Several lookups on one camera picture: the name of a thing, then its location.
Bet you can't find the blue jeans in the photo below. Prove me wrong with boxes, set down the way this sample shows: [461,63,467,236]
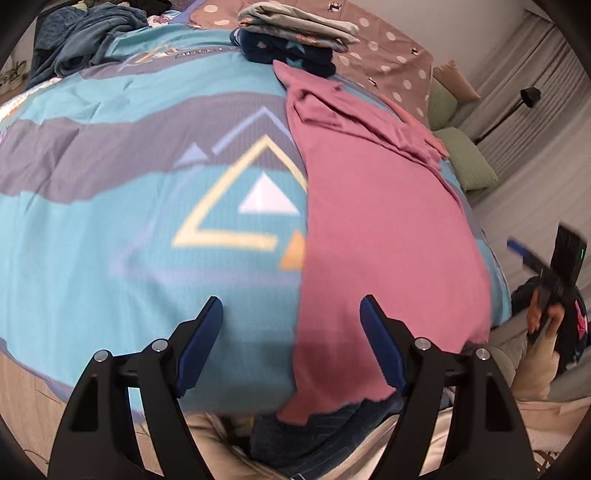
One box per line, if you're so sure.
[249,393,404,479]

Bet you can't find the tan pillow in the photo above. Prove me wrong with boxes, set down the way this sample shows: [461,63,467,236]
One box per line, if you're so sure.
[433,60,481,104]

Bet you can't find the green pillow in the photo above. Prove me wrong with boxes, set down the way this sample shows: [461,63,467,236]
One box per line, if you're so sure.
[428,78,458,131]
[433,127,498,191]

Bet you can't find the black floor lamp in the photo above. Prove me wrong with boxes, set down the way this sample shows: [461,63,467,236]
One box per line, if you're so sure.
[474,86,542,145]

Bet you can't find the navy star folded garment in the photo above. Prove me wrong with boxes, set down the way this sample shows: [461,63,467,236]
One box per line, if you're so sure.
[230,28,337,78]

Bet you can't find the grey curtain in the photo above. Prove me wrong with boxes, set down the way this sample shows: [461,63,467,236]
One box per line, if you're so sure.
[454,13,590,287]

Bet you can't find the pink polka-dot sheet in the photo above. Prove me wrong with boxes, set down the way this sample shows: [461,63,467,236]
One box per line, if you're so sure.
[188,0,435,121]

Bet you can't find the salmon folded garment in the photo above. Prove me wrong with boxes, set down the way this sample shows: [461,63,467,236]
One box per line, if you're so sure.
[384,98,449,158]

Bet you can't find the floral folded garment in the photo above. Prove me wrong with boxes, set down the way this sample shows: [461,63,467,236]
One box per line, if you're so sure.
[238,17,359,52]

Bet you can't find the cream right sleeve forearm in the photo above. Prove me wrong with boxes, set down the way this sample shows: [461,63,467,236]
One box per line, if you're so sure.
[510,338,562,402]

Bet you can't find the pink long-sleeve shirt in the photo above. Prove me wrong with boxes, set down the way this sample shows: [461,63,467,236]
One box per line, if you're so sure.
[273,62,492,425]

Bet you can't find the person's right hand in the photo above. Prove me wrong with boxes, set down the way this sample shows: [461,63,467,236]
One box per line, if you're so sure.
[526,286,568,352]

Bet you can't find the blue patterned duvet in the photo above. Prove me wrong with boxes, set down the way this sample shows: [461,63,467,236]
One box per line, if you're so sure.
[1,25,511,414]

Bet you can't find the teal blue blanket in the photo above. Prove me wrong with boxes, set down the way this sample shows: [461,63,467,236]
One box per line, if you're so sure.
[27,3,147,88]

